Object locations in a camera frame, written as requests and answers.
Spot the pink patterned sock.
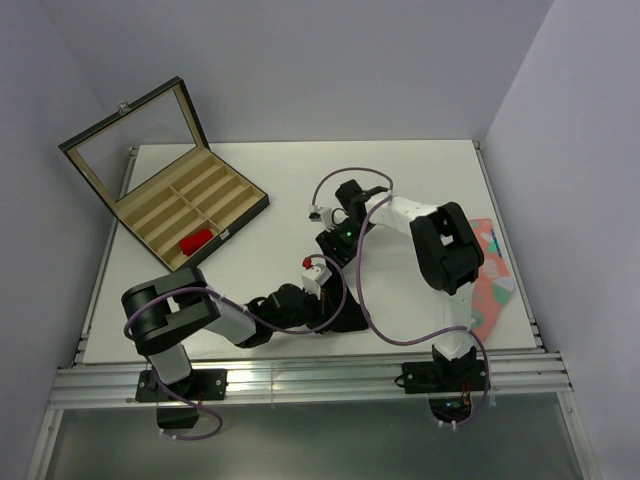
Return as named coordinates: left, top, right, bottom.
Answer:
left=469, top=218, right=516, bottom=342

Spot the black striped sock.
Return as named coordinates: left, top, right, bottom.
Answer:
left=323, top=267, right=369, bottom=333

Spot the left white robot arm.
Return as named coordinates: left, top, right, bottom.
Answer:
left=121, top=264, right=349, bottom=399

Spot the red santa sock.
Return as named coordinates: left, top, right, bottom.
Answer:
left=179, top=229, right=214, bottom=257

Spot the black compartment display box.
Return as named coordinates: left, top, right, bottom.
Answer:
left=59, top=77, right=270, bottom=272

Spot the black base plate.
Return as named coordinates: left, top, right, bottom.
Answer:
left=394, top=360, right=488, bottom=394
left=135, top=369, right=227, bottom=403

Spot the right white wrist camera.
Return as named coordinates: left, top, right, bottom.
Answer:
left=308, top=205, right=335, bottom=231

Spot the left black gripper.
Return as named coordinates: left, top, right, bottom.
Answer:
left=271, top=286, right=345, bottom=335

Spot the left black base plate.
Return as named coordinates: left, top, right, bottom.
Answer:
left=135, top=369, right=227, bottom=403

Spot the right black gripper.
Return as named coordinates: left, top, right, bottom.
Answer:
left=316, top=219, right=374, bottom=278

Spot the aluminium table frame rail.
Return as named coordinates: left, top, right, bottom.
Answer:
left=46, top=351, right=572, bottom=410

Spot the small black box under rail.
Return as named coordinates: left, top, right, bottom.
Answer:
left=156, top=407, right=199, bottom=431

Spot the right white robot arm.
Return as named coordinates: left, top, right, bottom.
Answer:
left=309, top=180, right=484, bottom=390

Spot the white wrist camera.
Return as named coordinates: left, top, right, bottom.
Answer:
left=308, top=205, right=335, bottom=231
left=301, top=257, right=331, bottom=299

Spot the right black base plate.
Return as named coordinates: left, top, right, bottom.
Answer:
left=394, top=360, right=488, bottom=394

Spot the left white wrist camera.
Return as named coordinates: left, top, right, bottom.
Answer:
left=301, top=257, right=331, bottom=299

